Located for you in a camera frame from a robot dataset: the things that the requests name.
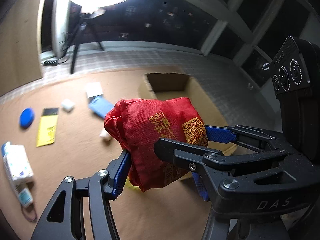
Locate red drawstring bag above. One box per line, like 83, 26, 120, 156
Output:
104, 99, 208, 192

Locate black power strip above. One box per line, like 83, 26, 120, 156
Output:
43, 60, 59, 66

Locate yellow black flat package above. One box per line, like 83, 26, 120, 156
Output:
36, 108, 59, 147

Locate white small cylinder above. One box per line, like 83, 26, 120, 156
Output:
61, 99, 74, 113

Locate white square box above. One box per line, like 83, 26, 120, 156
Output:
86, 81, 104, 99

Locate cardboard box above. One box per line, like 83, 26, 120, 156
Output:
138, 73, 238, 157

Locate black tripod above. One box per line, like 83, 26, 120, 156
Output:
62, 13, 104, 74

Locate blue round lid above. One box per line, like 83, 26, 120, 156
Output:
19, 108, 35, 129

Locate light wooden board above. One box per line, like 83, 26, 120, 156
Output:
1, 0, 44, 95

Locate white blue-capped bottle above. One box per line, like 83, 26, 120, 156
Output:
0, 141, 34, 209

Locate white tissue pack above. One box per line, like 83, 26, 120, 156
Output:
1, 141, 34, 185

